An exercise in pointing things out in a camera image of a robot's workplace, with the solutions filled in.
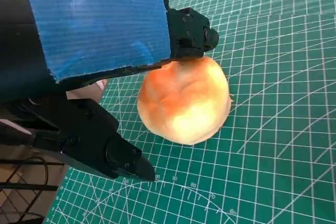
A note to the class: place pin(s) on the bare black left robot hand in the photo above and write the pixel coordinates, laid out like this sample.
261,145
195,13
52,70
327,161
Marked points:
92,24

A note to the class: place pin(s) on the round toy bread bun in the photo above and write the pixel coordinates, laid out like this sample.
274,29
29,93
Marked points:
183,103

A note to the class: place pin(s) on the green cutting mat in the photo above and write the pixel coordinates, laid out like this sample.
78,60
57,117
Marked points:
262,155

